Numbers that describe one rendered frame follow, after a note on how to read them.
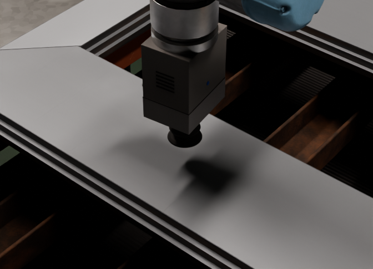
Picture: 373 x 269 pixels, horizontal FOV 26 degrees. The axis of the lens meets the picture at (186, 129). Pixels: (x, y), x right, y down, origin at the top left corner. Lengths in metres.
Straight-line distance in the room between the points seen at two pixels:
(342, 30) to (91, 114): 0.42
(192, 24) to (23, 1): 0.73
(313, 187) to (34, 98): 0.41
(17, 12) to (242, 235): 0.74
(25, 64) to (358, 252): 0.56
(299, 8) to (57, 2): 0.83
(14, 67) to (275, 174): 0.42
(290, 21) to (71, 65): 0.50
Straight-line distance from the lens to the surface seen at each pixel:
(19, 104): 1.13
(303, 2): 0.76
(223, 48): 0.94
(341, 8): 1.33
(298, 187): 1.00
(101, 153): 1.04
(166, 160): 1.02
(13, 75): 1.19
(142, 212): 0.97
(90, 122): 1.09
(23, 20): 1.49
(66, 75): 1.17
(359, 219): 0.97
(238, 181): 1.00
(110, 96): 1.13
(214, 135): 1.06
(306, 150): 1.30
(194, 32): 0.86
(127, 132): 1.06
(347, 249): 0.94
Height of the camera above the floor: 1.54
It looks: 40 degrees down
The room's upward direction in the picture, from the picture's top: straight up
